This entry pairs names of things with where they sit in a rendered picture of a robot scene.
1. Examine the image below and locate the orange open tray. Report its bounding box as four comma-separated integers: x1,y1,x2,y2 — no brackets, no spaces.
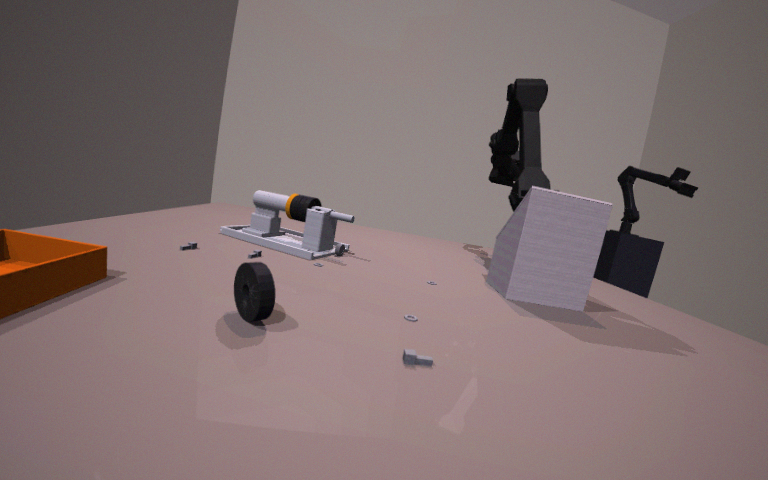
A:
0,229,107,319

